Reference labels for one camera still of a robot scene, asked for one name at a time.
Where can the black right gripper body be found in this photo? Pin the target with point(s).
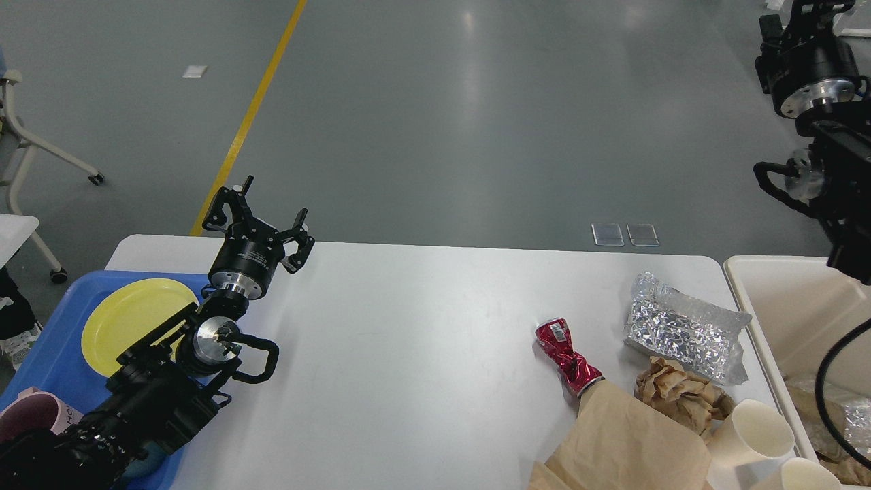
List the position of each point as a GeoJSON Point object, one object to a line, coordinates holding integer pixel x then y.
{"type": "Point", "coordinates": [822, 71]}

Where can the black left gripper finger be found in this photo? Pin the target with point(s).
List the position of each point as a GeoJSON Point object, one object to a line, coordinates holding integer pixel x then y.
{"type": "Point", "coordinates": [299, 235]}
{"type": "Point", "coordinates": [229, 214]}

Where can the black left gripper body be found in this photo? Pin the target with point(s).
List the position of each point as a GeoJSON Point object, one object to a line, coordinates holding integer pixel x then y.
{"type": "Point", "coordinates": [246, 267]}

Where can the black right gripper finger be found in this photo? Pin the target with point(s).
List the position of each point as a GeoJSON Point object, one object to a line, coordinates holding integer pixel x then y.
{"type": "Point", "coordinates": [810, 20]}
{"type": "Point", "coordinates": [771, 67]}

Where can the yellow plastic plate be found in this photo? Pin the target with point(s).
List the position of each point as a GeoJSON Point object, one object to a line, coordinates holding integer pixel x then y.
{"type": "Point", "coordinates": [126, 315]}

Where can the aluminium foil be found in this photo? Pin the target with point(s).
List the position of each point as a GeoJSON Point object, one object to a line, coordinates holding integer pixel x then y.
{"type": "Point", "coordinates": [702, 336]}

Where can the brown paper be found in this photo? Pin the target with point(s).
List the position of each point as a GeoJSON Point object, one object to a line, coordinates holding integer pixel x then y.
{"type": "Point", "coordinates": [682, 396]}

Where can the brown paper bag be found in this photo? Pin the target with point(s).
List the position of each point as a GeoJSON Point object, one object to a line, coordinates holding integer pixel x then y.
{"type": "Point", "coordinates": [618, 442]}

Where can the dark green mug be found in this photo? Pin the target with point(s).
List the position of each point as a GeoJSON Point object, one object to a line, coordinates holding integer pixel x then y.
{"type": "Point", "coordinates": [139, 468]}

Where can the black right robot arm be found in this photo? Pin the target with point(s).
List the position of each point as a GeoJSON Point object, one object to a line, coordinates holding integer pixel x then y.
{"type": "Point", "coordinates": [828, 180]}

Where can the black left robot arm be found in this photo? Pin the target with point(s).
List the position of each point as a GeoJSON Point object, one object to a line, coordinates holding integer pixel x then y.
{"type": "Point", "coordinates": [212, 348]}

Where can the white paper scrap on floor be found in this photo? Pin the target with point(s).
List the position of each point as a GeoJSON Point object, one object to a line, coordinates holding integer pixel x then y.
{"type": "Point", "coordinates": [194, 72]}

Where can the blue plastic tray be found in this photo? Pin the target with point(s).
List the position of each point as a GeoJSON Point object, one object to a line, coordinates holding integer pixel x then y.
{"type": "Point", "coordinates": [54, 347]}

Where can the white side table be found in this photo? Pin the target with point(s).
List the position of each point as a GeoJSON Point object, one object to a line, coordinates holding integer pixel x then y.
{"type": "Point", "coordinates": [15, 230]}

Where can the beige plastic bin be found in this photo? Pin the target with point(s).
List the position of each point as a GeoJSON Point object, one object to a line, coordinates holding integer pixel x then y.
{"type": "Point", "coordinates": [800, 308]}

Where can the clear floor plate right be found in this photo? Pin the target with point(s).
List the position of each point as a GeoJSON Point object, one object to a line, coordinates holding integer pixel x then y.
{"type": "Point", "coordinates": [643, 235]}

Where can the clear floor plate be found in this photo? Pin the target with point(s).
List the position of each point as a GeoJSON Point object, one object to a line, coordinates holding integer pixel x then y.
{"type": "Point", "coordinates": [607, 234]}
{"type": "Point", "coordinates": [643, 235]}

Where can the pink ribbed mug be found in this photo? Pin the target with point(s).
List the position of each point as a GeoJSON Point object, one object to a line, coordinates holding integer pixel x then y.
{"type": "Point", "coordinates": [35, 409]}

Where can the clear floor plate left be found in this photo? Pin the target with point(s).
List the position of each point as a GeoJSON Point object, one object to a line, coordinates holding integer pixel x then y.
{"type": "Point", "coordinates": [607, 234]}

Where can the crushed red soda can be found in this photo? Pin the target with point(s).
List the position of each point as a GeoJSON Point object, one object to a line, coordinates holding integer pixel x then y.
{"type": "Point", "coordinates": [555, 340]}

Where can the foil inside bin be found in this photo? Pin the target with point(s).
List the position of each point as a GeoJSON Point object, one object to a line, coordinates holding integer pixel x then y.
{"type": "Point", "coordinates": [849, 412]}

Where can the white paper cup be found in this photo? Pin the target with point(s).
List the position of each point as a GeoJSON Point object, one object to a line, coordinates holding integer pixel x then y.
{"type": "Point", "coordinates": [753, 432]}
{"type": "Point", "coordinates": [799, 473]}

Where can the white chair frame with casters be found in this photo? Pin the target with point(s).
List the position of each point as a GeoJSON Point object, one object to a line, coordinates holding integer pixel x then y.
{"type": "Point", "coordinates": [16, 136]}

